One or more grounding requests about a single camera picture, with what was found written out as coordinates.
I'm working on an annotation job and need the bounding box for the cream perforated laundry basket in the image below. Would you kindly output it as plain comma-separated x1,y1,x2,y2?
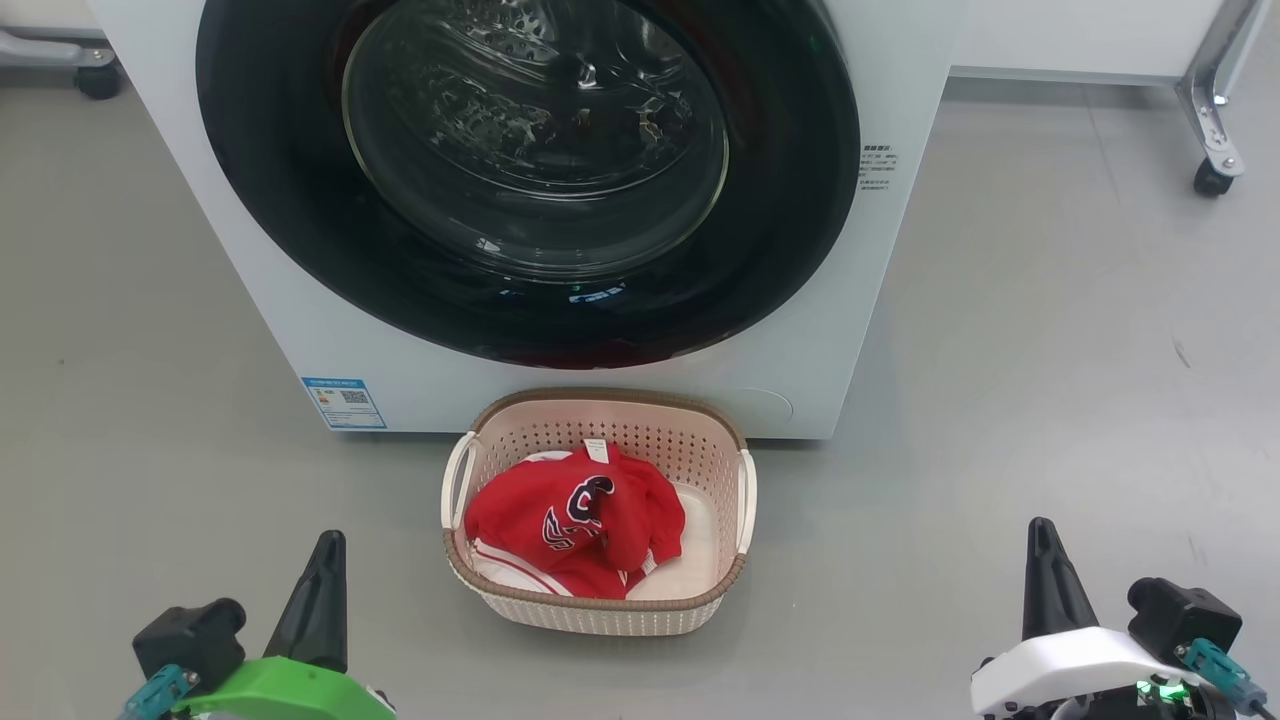
441,388,758,638

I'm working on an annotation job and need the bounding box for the white front-load washing machine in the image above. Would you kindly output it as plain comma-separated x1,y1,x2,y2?
88,0,966,441

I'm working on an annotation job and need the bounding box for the black caster with metal bracket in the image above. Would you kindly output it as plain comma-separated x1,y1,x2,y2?
0,28,123,101

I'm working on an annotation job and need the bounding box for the metal frame leg with caster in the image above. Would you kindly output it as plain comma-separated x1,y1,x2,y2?
1175,0,1271,198

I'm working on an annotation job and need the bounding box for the blue energy label sticker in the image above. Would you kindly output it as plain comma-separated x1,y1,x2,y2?
301,377,387,431

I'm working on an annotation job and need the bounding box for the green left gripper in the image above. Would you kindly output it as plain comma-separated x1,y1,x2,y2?
175,530,396,720

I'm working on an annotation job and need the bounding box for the printed spec text label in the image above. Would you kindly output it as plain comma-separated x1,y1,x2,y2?
858,145,898,193

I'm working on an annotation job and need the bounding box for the round black glass washer door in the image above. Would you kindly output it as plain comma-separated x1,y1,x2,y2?
196,0,861,369

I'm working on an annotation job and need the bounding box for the red jersey with white trim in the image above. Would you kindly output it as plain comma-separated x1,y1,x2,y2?
463,440,687,601

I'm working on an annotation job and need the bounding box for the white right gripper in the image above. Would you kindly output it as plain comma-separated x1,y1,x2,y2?
970,517,1191,720

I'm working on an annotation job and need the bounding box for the white partition panel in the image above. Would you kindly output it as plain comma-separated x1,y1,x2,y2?
950,0,1241,86

